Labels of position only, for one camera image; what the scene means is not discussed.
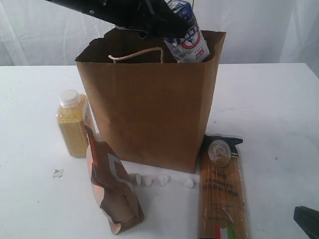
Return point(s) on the white backdrop curtain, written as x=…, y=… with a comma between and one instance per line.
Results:
x=37, y=32

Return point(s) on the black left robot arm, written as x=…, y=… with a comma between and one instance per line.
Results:
x=89, y=7

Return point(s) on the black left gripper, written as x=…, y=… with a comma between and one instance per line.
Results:
x=149, y=17

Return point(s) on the spaghetti package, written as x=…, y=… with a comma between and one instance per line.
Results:
x=222, y=199

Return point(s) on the yellow grain bottle white cap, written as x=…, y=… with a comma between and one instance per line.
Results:
x=70, y=117

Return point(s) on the small torn plastic scrap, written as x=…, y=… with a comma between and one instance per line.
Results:
x=58, y=173

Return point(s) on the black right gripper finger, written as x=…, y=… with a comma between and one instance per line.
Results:
x=308, y=221

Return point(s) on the brown paper shopping bag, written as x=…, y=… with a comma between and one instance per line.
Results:
x=148, y=107

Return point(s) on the brown coffee pouch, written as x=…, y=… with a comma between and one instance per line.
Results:
x=111, y=186

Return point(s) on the blue white milk carton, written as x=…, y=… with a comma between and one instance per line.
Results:
x=192, y=47

